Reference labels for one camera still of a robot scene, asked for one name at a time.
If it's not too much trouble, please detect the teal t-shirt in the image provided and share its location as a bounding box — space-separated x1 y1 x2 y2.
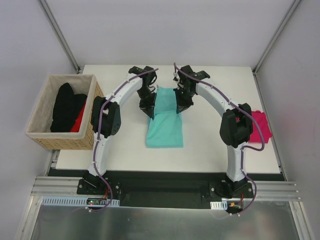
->
146 86 184 149

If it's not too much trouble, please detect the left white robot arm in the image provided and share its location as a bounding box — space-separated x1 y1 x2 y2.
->
88 66 157 195

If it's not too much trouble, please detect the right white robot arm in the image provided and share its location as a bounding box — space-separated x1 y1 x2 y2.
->
173 65 253 199

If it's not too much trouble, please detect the red garment in basket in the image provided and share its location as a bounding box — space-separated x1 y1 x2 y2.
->
70 102 86 133

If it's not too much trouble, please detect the black garment in basket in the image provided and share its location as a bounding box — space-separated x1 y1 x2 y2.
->
50 83 87 133

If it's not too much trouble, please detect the pink folded t-shirt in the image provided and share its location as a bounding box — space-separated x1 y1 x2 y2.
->
249 110 273 144

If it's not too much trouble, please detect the wicker laundry basket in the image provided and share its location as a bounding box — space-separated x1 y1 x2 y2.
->
25 74 104 150

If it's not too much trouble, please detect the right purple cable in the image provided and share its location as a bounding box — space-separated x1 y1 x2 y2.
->
173 62 266 217

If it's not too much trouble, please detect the purple cable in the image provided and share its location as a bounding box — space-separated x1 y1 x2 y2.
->
173 62 266 217
91 67 160 213

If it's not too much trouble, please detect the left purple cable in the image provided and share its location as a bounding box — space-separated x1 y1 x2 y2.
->
91 67 160 213

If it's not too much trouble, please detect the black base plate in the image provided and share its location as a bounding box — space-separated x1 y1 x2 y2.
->
76 171 256 209

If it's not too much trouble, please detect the left aluminium corner post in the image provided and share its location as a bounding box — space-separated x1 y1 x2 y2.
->
37 0 81 74

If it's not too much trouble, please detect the aluminium corner post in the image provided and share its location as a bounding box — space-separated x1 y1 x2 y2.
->
252 0 303 76
37 0 81 74

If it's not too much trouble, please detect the right white cable duct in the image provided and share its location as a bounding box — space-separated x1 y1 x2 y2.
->
210 200 228 211

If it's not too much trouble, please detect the white cable duct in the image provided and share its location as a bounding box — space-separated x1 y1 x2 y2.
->
210 200 228 211
41 196 120 208

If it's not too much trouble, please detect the aluminium rail frame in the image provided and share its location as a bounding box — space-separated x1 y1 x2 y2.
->
31 176 303 202

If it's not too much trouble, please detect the right aluminium corner post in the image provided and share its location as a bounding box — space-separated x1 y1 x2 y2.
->
252 0 303 76

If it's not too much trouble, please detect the left white cable duct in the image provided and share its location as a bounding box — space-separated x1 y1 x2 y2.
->
41 196 120 208

